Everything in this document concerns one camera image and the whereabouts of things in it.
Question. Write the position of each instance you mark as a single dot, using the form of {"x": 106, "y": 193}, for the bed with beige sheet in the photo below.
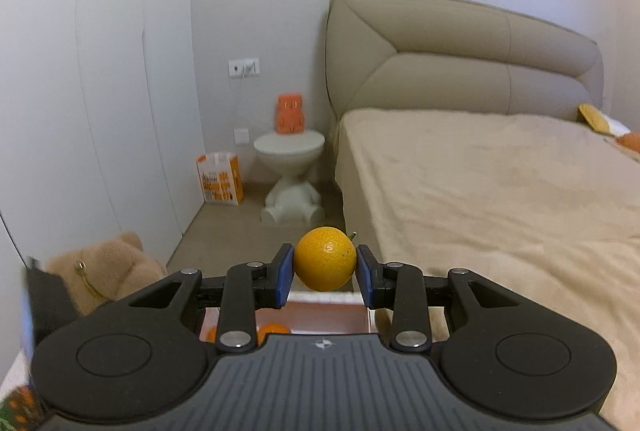
{"x": 475, "y": 191}

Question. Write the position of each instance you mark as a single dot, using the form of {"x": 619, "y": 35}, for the white wall socket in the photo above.
{"x": 244, "y": 68}

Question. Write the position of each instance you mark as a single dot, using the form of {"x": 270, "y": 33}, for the brown plush animal with bell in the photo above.
{"x": 107, "y": 268}

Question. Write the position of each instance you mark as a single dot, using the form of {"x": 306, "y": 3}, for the orange and white paper bag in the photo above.
{"x": 220, "y": 178}

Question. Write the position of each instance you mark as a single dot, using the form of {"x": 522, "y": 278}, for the orange owl figure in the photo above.
{"x": 290, "y": 113}

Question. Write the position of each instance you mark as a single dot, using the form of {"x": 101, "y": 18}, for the white cloth item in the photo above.
{"x": 619, "y": 126}

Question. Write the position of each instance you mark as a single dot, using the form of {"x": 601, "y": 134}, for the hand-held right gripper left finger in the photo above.
{"x": 285, "y": 277}

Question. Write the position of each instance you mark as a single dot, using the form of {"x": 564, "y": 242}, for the orange green patterned object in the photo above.
{"x": 17, "y": 408}

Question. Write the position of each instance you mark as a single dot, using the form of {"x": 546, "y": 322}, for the orange mandarin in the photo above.
{"x": 272, "y": 330}

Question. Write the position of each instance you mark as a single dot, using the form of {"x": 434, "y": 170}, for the yellowish mandarin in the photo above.
{"x": 325, "y": 259}

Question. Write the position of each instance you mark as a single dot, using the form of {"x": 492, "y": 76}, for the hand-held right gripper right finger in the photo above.
{"x": 364, "y": 278}

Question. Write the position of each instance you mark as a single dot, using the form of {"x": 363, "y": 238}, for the white wall switch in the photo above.
{"x": 241, "y": 136}

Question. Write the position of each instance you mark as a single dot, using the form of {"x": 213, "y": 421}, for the yellow pillow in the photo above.
{"x": 592, "y": 116}

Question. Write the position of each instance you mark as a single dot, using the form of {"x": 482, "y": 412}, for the white side table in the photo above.
{"x": 290, "y": 151}

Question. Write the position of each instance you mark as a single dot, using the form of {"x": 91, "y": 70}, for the beige padded headboard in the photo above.
{"x": 450, "y": 56}

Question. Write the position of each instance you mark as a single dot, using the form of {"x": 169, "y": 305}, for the orange soft item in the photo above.
{"x": 630, "y": 142}

